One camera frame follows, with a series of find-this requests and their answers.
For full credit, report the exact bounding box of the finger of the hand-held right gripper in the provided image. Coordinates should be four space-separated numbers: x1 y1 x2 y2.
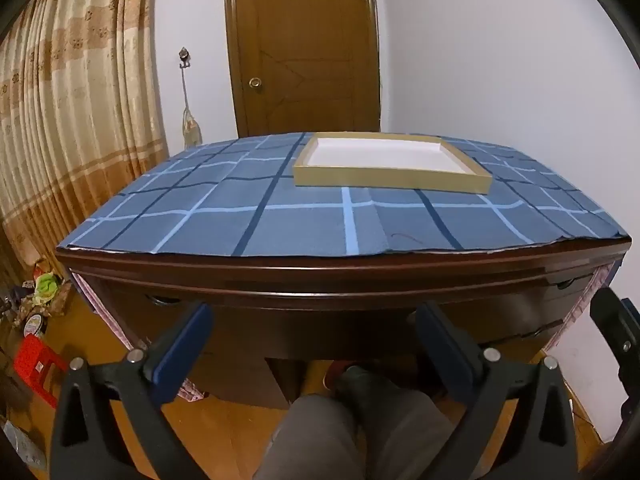
590 287 640 423

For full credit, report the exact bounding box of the round tin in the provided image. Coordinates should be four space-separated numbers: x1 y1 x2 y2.
22 312 48 338

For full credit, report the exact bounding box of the small wooden drawer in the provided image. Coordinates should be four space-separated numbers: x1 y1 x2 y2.
530 272 598 333
75 272 271 361

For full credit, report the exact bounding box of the curtain tassel tieback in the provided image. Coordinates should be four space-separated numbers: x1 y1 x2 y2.
181 67 203 150

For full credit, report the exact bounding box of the green cloth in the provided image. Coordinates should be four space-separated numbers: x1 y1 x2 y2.
35 272 61 306

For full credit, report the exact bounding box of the shallow cardboard tray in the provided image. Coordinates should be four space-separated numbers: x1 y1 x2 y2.
292 132 493 196

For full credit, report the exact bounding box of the beige patterned curtain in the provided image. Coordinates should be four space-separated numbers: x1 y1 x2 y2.
0 0 171 261

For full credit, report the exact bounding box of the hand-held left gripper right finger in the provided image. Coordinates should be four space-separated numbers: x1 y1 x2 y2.
415 301 582 480

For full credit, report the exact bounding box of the dark wooden desk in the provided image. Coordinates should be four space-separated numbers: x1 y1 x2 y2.
55 237 631 408

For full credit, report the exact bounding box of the red plastic stool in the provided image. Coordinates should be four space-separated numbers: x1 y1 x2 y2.
12 334 68 408

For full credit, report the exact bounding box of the person's grey trouser leg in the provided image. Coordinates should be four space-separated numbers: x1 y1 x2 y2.
252 392 456 480

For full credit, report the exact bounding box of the pink patterned cloth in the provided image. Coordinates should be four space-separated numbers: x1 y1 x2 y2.
70 255 626 403

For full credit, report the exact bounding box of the dark shoe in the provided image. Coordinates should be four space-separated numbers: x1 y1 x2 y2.
324 359 436 401

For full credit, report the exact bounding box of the blue checked tablecloth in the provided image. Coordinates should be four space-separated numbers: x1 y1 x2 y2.
56 131 632 257

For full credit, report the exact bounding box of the brown wooden door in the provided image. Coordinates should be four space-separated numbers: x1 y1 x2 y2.
224 0 382 138

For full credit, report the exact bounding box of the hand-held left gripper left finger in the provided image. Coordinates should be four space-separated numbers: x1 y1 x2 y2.
49 301 215 480

